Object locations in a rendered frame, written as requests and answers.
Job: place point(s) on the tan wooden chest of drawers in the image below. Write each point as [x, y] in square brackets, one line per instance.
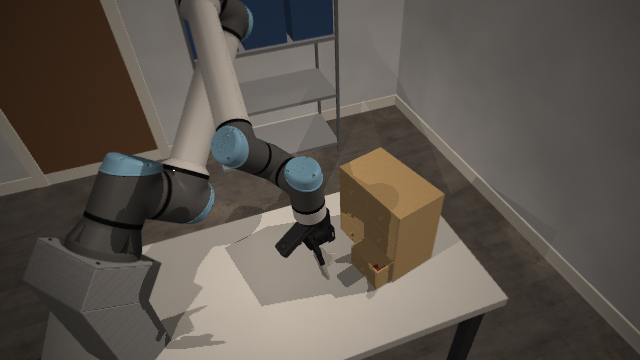
[409, 197]

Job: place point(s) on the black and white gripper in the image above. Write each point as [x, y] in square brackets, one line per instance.
[321, 233]

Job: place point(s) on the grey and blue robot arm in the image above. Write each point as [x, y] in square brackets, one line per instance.
[129, 189]

